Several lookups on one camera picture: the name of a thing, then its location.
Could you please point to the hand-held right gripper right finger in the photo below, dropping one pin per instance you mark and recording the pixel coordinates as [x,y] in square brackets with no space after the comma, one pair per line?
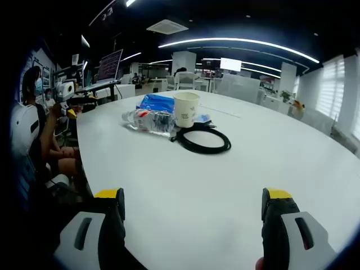
[284,239]

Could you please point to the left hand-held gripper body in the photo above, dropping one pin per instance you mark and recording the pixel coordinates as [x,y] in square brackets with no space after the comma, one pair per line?
[66,90]

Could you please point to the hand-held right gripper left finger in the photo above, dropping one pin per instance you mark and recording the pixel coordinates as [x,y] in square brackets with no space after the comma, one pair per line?
[90,239]

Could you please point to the clear plastic water bottle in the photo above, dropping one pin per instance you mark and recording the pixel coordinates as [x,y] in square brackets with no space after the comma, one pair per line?
[146,121]

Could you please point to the blue tissue pack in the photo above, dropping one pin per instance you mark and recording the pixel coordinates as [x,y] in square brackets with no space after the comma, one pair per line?
[154,102]

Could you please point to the white paper cup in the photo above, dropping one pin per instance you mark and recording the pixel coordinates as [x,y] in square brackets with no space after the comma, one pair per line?
[185,112]

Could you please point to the blue wet wipes packet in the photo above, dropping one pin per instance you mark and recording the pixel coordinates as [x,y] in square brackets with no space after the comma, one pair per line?
[203,118]

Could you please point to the person's left hand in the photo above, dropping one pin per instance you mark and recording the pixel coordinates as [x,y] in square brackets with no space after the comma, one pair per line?
[54,112]

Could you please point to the person's right hand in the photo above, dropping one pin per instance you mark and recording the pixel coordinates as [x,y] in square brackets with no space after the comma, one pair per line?
[260,264]

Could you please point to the person's head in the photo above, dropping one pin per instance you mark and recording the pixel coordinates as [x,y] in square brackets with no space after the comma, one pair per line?
[28,81]

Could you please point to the white standing desk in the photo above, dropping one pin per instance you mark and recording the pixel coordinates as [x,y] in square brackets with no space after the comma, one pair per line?
[123,90]

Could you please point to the open laptop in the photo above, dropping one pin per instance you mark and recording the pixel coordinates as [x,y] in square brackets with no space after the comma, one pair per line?
[109,66]

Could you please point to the white worn device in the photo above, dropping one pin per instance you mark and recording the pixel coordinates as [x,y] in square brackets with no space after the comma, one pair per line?
[24,126]

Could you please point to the person's legs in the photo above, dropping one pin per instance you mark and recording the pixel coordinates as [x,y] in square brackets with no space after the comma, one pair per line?
[64,163]

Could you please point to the hanging dark screen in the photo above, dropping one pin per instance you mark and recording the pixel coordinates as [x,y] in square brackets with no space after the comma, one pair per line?
[108,14]

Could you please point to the white table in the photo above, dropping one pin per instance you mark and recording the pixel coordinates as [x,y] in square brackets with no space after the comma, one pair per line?
[197,182]

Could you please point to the white office chair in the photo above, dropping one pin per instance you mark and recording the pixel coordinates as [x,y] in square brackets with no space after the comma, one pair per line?
[187,81]

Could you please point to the white column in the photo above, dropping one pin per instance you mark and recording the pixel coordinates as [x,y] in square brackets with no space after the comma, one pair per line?
[184,60]
[289,76]

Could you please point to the straight ceiling light strip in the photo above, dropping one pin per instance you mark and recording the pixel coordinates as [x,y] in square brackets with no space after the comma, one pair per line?
[130,2]

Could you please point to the ceiling air conditioner vent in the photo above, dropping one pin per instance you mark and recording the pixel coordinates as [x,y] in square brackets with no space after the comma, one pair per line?
[167,26]

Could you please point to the orange plush toy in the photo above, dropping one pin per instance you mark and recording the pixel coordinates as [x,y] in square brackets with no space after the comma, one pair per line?
[298,104]

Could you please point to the potted plant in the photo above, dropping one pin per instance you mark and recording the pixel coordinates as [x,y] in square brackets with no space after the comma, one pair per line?
[286,95]

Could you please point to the white window blinds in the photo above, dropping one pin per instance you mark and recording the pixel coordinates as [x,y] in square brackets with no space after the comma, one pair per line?
[332,90]

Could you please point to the curved ceiling light strip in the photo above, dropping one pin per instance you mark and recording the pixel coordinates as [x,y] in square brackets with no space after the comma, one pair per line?
[239,40]

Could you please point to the bright white wall screen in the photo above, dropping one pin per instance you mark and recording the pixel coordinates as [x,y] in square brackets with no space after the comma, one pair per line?
[230,64]

